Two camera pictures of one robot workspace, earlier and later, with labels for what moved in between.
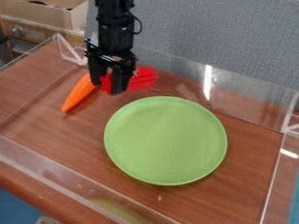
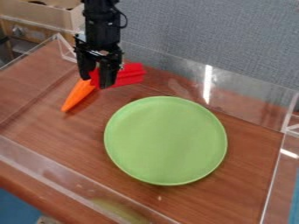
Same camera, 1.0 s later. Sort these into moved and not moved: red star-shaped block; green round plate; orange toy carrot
Moved: red star-shaped block
Not moved: green round plate; orange toy carrot
